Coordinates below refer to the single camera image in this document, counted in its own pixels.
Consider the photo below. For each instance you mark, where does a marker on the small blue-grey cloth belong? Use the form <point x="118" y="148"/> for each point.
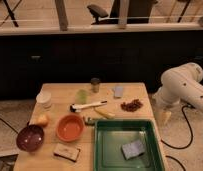
<point x="118" y="91"/>

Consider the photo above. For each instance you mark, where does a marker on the wooden block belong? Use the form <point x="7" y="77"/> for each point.
<point x="67" y="152"/>

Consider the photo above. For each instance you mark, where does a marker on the blue-grey sponge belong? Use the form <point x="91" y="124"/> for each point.
<point x="133" y="149"/>

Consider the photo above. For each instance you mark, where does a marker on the orange-red bowl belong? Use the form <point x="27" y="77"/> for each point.
<point x="70" y="128"/>

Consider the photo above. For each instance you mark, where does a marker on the bunch of red grapes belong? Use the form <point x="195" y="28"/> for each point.
<point x="133" y="106"/>

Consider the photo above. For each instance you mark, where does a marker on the black cabinet counter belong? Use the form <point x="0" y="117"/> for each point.
<point x="29" y="61"/>

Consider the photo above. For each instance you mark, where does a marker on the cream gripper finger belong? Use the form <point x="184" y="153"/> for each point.
<point x="166" y="116"/>

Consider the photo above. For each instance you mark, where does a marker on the green small tool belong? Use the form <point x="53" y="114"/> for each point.
<point x="89" y="121"/>

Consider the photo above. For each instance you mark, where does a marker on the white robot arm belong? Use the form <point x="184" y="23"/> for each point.
<point x="179" y="83"/>

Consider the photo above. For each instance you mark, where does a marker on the dark purple bowl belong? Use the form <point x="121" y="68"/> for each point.
<point x="30" y="138"/>

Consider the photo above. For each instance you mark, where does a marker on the glass spice jar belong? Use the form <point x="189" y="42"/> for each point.
<point x="95" y="84"/>

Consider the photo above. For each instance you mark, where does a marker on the black office chair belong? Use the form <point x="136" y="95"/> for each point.
<point x="100" y="15"/>

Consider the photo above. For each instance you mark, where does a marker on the green plastic tray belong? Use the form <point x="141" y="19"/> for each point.
<point x="110" y="135"/>

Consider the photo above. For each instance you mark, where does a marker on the yellow banana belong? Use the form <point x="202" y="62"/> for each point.
<point x="104" y="113"/>

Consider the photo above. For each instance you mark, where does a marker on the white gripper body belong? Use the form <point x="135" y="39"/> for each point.
<point x="164" y="98"/>

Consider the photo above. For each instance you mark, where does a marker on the light green cup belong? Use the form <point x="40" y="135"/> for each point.
<point x="81" y="97"/>

